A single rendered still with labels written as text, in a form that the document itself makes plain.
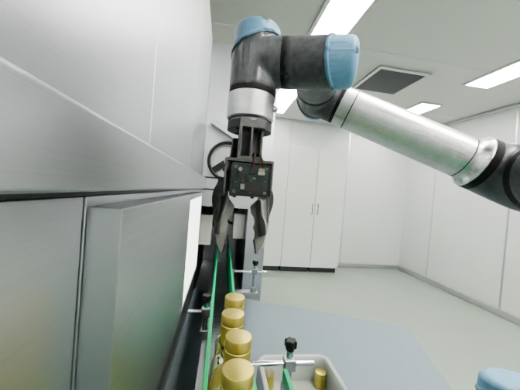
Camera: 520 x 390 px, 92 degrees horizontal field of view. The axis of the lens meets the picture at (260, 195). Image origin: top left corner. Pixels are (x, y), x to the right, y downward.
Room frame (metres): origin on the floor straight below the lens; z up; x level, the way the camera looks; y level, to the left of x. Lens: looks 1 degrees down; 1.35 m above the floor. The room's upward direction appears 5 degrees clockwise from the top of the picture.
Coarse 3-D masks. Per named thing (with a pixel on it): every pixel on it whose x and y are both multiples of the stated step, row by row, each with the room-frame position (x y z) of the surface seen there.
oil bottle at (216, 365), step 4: (216, 356) 0.38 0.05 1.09; (212, 360) 0.38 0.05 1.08; (216, 360) 0.37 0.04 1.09; (212, 364) 0.37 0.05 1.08; (216, 364) 0.36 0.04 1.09; (220, 364) 0.36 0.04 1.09; (212, 368) 0.36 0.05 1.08; (216, 368) 0.35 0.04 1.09; (220, 368) 0.35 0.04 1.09; (212, 372) 0.35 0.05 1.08; (216, 372) 0.35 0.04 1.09; (220, 372) 0.35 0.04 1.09; (212, 376) 0.35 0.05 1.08; (216, 376) 0.35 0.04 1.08; (220, 376) 0.35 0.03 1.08; (212, 380) 0.35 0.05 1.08; (216, 380) 0.34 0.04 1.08; (220, 380) 0.34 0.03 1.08; (208, 384) 0.35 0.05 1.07; (212, 384) 0.34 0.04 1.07; (216, 384) 0.34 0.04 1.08; (208, 388) 0.34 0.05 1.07; (212, 388) 0.34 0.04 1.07
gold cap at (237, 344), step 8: (232, 336) 0.31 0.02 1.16; (240, 336) 0.31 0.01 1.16; (248, 336) 0.31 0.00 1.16; (224, 344) 0.31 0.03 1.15; (232, 344) 0.30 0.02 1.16; (240, 344) 0.30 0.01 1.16; (248, 344) 0.30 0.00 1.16; (224, 352) 0.31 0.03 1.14; (232, 352) 0.30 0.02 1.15; (240, 352) 0.30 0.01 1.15; (248, 352) 0.31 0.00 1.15; (224, 360) 0.30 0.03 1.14; (248, 360) 0.31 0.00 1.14
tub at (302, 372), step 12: (264, 360) 0.76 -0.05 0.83; (276, 360) 0.76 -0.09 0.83; (324, 360) 0.78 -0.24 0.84; (264, 372) 0.69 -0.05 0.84; (276, 372) 0.76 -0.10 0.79; (300, 372) 0.77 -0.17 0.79; (312, 372) 0.78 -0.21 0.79; (336, 372) 0.72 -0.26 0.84; (264, 384) 0.65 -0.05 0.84; (276, 384) 0.75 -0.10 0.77; (300, 384) 0.76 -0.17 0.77; (312, 384) 0.76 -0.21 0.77; (336, 384) 0.70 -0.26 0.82
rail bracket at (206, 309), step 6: (204, 294) 0.78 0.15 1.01; (210, 294) 0.78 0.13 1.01; (204, 300) 0.77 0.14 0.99; (204, 306) 0.77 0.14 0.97; (192, 312) 0.77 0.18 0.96; (198, 312) 0.77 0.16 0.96; (204, 312) 0.77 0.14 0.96; (204, 318) 0.77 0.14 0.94; (204, 324) 0.77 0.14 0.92; (204, 330) 0.77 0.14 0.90; (204, 336) 0.77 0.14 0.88
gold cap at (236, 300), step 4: (232, 292) 0.44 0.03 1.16; (236, 292) 0.44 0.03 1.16; (228, 296) 0.43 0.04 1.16; (232, 296) 0.43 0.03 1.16; (236, 296) 0.43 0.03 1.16; (240, 296) 0.43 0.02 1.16; (244, 296) 0.43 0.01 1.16; (228, 300) 0.42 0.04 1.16; (232, 300) 0.41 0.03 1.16; (236, 300) 0.41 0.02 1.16; (240, 300) 0.42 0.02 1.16; (244, 300) 0.42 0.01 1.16; (224, 304) 0.43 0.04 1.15; (228, 304) 0.41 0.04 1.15; (232, 304) 0.41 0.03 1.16; (236, 304) 0.41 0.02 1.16; (240, 304) 0.42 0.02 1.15; (244, 304) 0.43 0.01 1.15; (224, 308) 0.42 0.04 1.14; (228, 308) 0.41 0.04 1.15; (236, 308) 0.41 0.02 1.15; (240, 308) 0.42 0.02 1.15
